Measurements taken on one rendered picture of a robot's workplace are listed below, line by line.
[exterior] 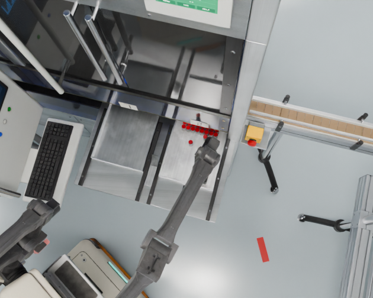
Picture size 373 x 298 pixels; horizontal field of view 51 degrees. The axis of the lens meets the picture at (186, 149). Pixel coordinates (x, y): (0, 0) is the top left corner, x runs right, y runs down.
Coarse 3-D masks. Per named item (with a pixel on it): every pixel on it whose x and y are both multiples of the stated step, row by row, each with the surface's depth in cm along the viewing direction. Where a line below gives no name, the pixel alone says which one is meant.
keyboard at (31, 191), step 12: (48, 132) 201; (60, 132) 201; (48, 144) 199; (60, 144) 200; (48, 156) 197; (60, 156) 197; (36, 168) 196; (48, 168) 196; (60, 168) 197; (36, 180) 194; (48, 180) 194; (36, 192) 193; (48, 192) 193
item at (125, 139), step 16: (112, 112) 196; (128, 112) 196; (144, 112) 195; (112, 128) 194; (128, 128) 193; (144, 128) 193; (96, 144) 189; (112, 144) 192; (128, 144) 191; (144, 144) 191; (112, 160) 190; (128, 160) 189; (144, 160) 185
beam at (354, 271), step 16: (368, 176) 215; (368, 192) 213; (368, 208) 210; (352, 224) 218; (352, 240) 212; (368, 240) 206; (352, 256) 206; (368, 256) 204; (352, 272) 203; (352, 288) 201
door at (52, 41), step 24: (0, 0) 118; (24, 0) 114; (48, 0) 111; (24, 24) 130; (48, 24) 125; (96, 24) 117; (48, 48) 145; (72, 48) 138; (96, 48) 133; (72, 72) 162; (96, 72) 154
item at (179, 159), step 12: (180, 132) 192; (168, 144) 187; (180, 144) 190; (168, 156) 189; (180, 156) 189; (192, 156) 188; (168, 168) 187; (180, 168) 187; (216, 168) 186; (180, 180) 182
